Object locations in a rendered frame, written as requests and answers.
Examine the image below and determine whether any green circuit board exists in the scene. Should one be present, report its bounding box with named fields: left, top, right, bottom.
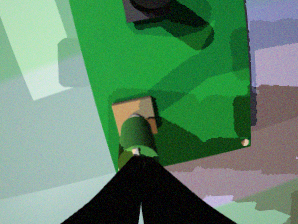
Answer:
left=68, top=0, right=251, bottom=172

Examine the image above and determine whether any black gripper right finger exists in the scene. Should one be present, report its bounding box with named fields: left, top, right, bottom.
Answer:
left=141, top=157, right=237, bottom=224

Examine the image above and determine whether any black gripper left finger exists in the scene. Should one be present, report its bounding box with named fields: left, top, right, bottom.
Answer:
left=60, top=156, right=144, bottom=224

